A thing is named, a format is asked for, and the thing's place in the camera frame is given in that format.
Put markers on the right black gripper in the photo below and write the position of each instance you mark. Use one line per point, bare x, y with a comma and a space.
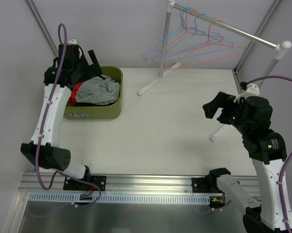
224, 110

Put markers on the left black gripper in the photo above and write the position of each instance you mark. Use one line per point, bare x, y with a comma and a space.
86, 67

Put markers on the grey tank top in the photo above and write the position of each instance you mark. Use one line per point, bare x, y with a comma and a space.
99, 91

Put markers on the red tank top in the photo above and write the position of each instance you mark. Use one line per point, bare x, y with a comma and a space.
72, 100

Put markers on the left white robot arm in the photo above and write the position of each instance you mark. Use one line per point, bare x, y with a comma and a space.
43, 151

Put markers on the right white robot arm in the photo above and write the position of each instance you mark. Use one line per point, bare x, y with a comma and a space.
251, 116

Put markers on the olive green plastic basket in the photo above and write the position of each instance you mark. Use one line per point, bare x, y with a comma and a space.
110, 110

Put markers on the silver white clothes rack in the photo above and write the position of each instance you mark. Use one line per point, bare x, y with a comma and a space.
175, 16

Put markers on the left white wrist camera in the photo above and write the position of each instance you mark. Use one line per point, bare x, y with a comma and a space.
72, 42

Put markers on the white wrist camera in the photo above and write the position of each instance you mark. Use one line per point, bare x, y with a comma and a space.
248, 89
72, 42

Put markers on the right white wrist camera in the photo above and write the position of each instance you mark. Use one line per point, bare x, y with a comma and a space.
248, 89

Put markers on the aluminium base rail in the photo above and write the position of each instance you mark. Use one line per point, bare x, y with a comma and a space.
135, 184

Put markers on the white slotted cable duct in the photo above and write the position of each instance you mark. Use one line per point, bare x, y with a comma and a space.
121, 198

